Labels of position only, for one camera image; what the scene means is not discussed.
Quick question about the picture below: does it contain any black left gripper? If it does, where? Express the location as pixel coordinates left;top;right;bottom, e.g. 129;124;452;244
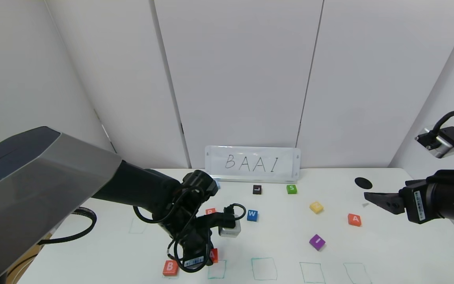
182;244;214;270

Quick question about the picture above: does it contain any orange B letter block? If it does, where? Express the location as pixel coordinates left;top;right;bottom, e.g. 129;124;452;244
162;260;179;277

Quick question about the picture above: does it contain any white BAAI sign card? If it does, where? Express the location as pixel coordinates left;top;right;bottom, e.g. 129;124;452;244
205;146;301;184

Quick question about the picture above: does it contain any purple I letter block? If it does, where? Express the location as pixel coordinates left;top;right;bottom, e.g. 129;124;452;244
309;234;326;251

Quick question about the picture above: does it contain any black left wrist camera cable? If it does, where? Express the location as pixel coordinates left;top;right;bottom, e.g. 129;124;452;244
132;187;247;273

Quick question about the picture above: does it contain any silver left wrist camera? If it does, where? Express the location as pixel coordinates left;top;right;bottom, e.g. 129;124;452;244
218;220;242;238

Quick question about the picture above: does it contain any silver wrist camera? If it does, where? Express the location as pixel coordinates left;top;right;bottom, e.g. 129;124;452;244
218;220;242;238
415;126;454;159

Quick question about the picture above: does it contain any braided left arm cable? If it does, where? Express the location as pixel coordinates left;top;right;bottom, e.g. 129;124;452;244
38;207;97;245

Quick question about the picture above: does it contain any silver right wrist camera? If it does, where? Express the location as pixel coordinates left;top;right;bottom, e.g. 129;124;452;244
415;126;454;159

